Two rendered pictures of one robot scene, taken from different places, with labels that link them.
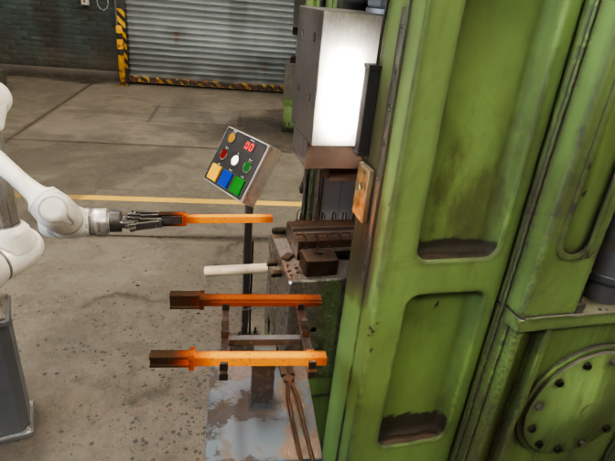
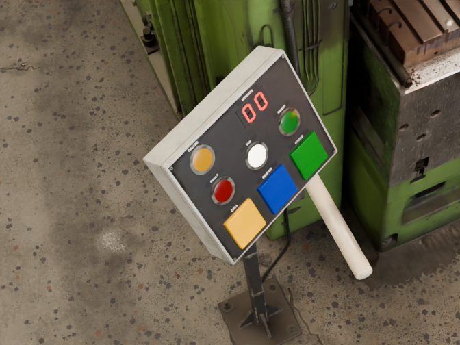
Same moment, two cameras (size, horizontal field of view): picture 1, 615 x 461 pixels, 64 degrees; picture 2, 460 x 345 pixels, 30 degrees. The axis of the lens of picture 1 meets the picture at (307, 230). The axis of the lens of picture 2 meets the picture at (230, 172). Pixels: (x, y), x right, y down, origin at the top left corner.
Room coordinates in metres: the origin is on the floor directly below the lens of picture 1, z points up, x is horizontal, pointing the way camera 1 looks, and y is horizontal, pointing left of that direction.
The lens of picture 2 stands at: (2.16, 1.22, 2.54)
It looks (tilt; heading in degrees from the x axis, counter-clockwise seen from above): 60 degrees down; 272
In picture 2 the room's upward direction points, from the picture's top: 11 degrees counter-clockwise
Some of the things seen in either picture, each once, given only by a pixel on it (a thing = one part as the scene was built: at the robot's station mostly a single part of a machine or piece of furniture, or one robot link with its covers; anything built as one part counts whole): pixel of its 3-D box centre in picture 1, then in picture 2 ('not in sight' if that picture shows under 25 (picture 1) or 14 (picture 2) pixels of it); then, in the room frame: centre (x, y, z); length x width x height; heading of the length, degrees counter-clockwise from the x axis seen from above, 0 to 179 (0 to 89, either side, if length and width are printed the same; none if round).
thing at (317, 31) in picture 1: (369, 79); not in sight; (1.70, -0.16, 1.56); 0.42 x 0.39 x 0.40; 107
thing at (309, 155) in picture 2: (237, 186); (307, 155); (2.04, 0.33, 1.01); 0.07 x 0.05 x 0.07; 42
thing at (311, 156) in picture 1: (355, 146); not in sight; (1.74, -0.14, 1.32); 0.42 x 0.20 x 0.10; 107
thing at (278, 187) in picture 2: (226, 178); (276, 188); (2.11, 0.39, 1.01); 0.07 x 0.05 x 0.07; 42
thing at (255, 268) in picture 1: (252, 268); (324, 202); (1.99, 0.24, 0.62); 0.44 x 0.05 x 0.05; 107
